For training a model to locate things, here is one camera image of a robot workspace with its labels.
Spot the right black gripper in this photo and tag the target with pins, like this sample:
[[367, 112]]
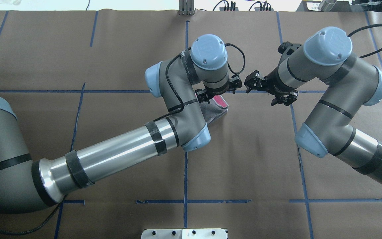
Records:
[[272, 83]]

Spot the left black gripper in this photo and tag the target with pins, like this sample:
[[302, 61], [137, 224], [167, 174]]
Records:
[[220, 90]]

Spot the pink towel white trim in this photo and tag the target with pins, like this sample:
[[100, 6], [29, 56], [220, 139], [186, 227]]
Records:
[[214, 109]]

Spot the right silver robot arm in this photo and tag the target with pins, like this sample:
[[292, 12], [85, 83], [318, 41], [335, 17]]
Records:
[[352, 83]]

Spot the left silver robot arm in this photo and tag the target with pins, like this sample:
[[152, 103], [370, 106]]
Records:
[[192, 77]]

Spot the black rectangular tray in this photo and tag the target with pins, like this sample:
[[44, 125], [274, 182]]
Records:
[[312, 6]]

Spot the small steel cup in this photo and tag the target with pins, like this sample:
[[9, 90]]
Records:
[[326, 5]]

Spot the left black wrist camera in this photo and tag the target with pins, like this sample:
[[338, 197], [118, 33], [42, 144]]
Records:
[[235, 83]]

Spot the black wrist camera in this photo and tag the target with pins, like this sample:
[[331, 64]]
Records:
[[288, 48], [235, 83]]

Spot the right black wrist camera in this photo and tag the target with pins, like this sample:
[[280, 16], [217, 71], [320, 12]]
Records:
[[288, 48]]

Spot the aluminium frame post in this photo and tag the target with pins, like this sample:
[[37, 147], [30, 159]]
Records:
[[186, 7]]

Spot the white mounting post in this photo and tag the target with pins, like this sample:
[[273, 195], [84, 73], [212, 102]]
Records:
[[185, 233]]

